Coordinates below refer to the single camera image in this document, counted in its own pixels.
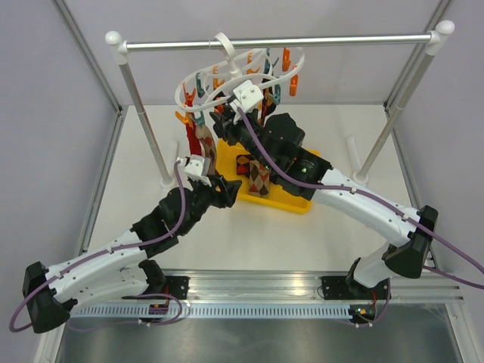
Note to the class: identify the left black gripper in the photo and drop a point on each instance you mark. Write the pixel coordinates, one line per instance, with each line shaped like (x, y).
(227, 197)

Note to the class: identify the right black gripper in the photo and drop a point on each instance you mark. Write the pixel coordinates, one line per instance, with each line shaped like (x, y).
(227, 127)

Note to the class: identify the beige argyle sock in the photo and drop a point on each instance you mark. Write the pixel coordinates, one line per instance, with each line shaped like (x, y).
(208, 144)

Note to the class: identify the dark argyle sock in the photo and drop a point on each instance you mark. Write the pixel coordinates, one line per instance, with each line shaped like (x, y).
(243, 164)
(266, 105)

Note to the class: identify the brown argyle sock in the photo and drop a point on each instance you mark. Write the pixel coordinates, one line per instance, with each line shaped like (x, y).
(259, 180)

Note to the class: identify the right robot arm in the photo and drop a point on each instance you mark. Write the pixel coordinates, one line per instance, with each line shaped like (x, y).
(277, 145)

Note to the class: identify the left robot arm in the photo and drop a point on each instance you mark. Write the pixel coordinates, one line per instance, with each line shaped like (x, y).
(123, 268)

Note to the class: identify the red sock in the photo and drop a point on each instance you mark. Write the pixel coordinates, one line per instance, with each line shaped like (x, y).
(193, 141)

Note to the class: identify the yellow plastic tray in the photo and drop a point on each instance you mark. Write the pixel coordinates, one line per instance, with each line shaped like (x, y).
(277, 198)

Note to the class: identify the hanging dark argyle sock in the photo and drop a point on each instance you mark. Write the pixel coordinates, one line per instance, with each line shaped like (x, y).
(266, 105)

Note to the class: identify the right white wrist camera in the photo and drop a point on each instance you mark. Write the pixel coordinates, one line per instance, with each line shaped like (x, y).
(246, 97)

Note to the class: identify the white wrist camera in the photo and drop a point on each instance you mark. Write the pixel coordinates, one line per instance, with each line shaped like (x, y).
(196, 168)
(246, 97)

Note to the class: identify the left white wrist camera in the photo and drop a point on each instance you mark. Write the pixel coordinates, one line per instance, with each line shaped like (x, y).
(196, 168)

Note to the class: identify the white sock hanger frame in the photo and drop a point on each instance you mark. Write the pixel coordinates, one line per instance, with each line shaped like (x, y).
(211, 87)

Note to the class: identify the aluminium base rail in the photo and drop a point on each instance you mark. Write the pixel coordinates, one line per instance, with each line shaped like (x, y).
(304, 286)

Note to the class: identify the white slotted cable duct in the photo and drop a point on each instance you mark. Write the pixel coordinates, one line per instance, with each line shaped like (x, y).
(216, 310)

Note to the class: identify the silver clothes rail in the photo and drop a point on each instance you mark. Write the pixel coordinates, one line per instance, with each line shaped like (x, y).
(432, 41)

